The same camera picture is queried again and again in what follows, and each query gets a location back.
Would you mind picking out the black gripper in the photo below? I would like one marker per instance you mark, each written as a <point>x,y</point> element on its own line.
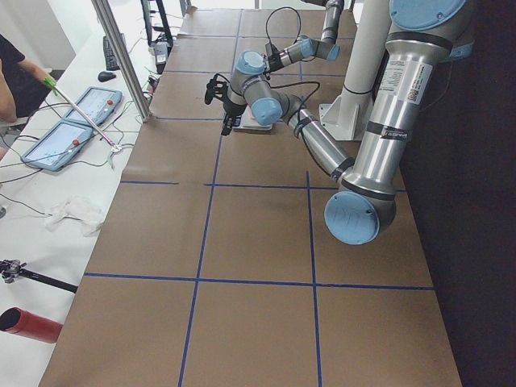
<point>233,108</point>
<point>275,63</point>

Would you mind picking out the white crumpled cloth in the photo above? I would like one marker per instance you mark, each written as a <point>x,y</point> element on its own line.
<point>89,215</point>

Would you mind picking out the aluminium frame post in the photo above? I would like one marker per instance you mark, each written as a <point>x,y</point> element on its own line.
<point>113,34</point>

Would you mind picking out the upper blue teach pendant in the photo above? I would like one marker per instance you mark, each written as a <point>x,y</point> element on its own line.
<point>99,103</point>

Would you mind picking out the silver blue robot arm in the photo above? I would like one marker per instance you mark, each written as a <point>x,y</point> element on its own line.
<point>304,48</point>
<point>358,140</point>

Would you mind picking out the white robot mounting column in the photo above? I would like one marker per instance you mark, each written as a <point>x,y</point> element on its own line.
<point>347,116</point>

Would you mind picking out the red cylinder bottle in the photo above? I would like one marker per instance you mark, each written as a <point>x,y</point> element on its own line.
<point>23,323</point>

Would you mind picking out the black computer mouse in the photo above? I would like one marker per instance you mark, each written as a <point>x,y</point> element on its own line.
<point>105,76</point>

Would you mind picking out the blue teach pendant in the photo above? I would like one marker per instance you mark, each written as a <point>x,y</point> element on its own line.
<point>99,103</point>
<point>57,147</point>

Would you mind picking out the black tripod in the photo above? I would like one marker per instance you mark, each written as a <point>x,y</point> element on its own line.
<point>11,270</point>

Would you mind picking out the brown paper table cover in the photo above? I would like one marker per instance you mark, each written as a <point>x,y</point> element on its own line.
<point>214,266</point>

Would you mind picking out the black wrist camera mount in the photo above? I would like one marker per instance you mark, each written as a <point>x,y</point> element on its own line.
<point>216,88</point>

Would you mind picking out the silver digital kitchen scale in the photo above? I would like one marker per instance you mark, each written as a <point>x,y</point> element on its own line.
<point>247,122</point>

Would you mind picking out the black keyboard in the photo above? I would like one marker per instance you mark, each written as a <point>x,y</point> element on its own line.
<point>109,56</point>

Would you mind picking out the lower blue teach pendant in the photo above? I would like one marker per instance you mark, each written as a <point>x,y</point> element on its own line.
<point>57,147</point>

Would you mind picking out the person in black shirt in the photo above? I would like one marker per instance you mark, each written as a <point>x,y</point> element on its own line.
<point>23,86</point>

